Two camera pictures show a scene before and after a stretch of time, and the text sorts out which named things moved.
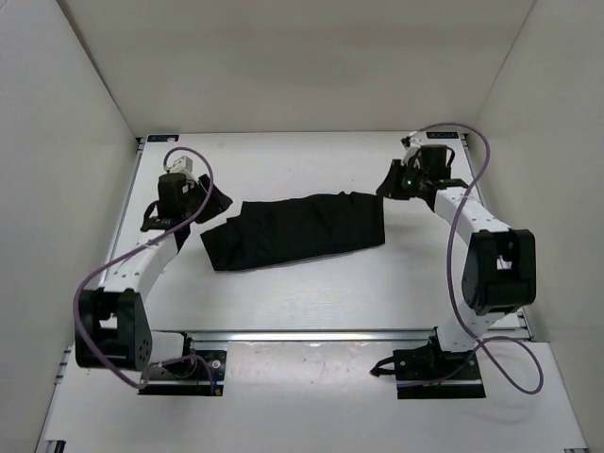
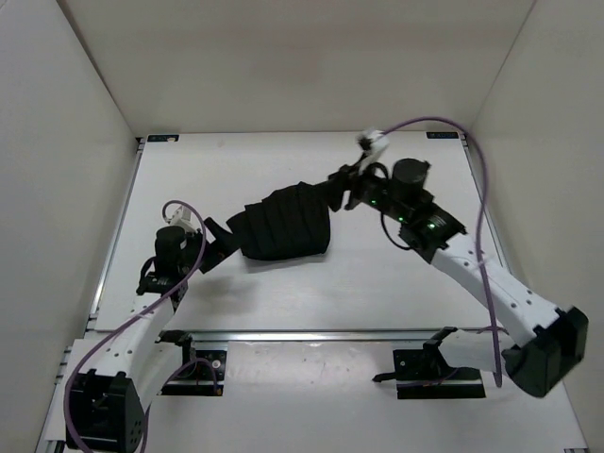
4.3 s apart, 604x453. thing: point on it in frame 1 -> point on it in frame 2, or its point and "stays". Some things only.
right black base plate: x=428 y=372 stays
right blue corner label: x=442 y=135 stays
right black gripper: x=389 y=186 -> x=345 y=179
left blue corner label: x=162 y=138 stays
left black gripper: x=218 y=202 -> x=223 y=245
